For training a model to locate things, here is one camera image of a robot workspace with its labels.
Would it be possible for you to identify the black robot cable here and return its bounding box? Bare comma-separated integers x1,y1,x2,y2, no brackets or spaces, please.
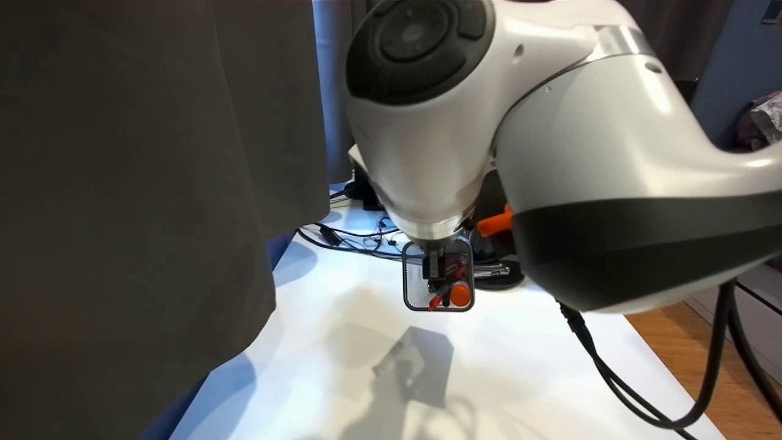
556,276,782,431

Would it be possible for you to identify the black desk cable bundle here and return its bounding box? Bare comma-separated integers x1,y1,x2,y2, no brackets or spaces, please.
296,216,409,259

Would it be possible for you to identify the gray mesh pen holder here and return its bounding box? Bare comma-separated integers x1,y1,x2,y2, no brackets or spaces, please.
401,235,479,314

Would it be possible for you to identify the orange cable clip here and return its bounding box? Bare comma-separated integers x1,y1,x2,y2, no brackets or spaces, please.
474,203,517,241

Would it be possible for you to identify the pale crumpled pillow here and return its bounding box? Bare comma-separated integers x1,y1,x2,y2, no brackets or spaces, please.
734,87,782,155

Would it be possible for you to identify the dark gray curtain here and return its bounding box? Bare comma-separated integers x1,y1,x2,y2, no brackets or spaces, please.
0,0,331,440

